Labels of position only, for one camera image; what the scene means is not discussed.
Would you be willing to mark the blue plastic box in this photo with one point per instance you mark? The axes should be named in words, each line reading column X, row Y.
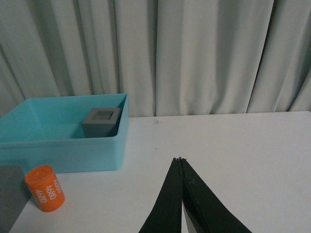
column 48, row 131

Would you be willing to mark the white curtain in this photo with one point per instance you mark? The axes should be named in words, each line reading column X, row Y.
column 172, row 57

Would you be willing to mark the gray block with square hole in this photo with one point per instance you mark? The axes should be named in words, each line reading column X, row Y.
column 102, row 122

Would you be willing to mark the gray block with round hole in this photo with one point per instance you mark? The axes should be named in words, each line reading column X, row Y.
column 14, row 195

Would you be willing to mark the orange cylinder part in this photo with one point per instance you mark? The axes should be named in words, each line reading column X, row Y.
column 45, row 187

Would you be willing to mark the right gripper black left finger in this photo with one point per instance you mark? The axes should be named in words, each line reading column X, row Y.
column 166, row 214

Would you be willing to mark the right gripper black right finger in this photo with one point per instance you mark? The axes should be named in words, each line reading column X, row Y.
column 205, row 210

